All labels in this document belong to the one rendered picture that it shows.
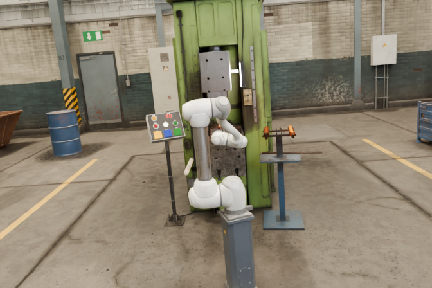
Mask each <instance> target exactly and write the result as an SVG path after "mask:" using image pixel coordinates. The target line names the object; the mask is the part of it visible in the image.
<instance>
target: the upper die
mask: <svg viewBox="0 0 432 288"><path fill-rule="evenodd" d="M207 96H208V98H218V97H220V96H225V97H226V98H228V91H226V90H225V89H224V91H218V92H210V91H209V92H208V93H207Z"/></svg>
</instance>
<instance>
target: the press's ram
mask: <svg viewBox="0 0 432 288"><path fill-rule="evenodd" d="M199 63H200V71H201V85H202V93H208V92H209V91H210V92H218V91H224V89H225V90H226V91H231V87H232V86H231V73H238V72H239V70H238V69H234V70H231V68H230V52H229V51H214V52H206V53H199Z"/></svg>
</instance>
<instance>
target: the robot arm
mask: <svg viewBox="0 0 432 288"><path fill-rule="evenodd" d="M230 111H231V105H230V101H229V100H228V99H227V98H226V97H225V96H220V97H218V98H203V99H197V100H191V101H189V102H186V103H185V104H184V105H183V108H182V115H183V118H184V119H185V120H186V121H189V122H190V125H191V126H192V127H193V140H194V147H195V158H196V165H197V179H196V180H195V182H194V187H192V188H191V189H190V190H189V192H188V196H189V200H190V205H191V206H193V207H194V208H200V209H208V208H216V207H220V206H223V207H224V209H221V210H220V212H221V213H222V214H223V215H224V216H225V217H226V218H227V220H228V221H233V220H236V219H241V218H244V217H251V216H252V213H251V212H249V210H252V209H253V206H252V205H250V206H246V191H245V188H244V185H243V183H242V181H241V179H240V178H239V177H238V176H235V175H230V176H228V177H226V178H224V180H223V181H222V183H221V184H217V183H216V180H215V179H214V178H213V177H212V167H211V159H210V145H209V137H208V125H209V122H210V118H216V120H217V123H218V124H219V125H220V126H221V127H222V128H223V129H222V128H220V129H218V128H217V130H216V129H215V130H213V131H212V132H211V134H212V136H211V140H212V143H213V144H214V145H225V146H229V147H233V148H239V149H240V148H244V147H246V145H247V144H248V140H247V138H246V137H245V136H243V135H241V133H240V132H239V131H238V130H237V129H236V128H234V127H233V126H232V125H231V124H230V123H229V122H227V121H226V118H227V117H228V116H229V114H230ZM226 131H228V132H229V133H230V134H228V133H226Z"/></svg>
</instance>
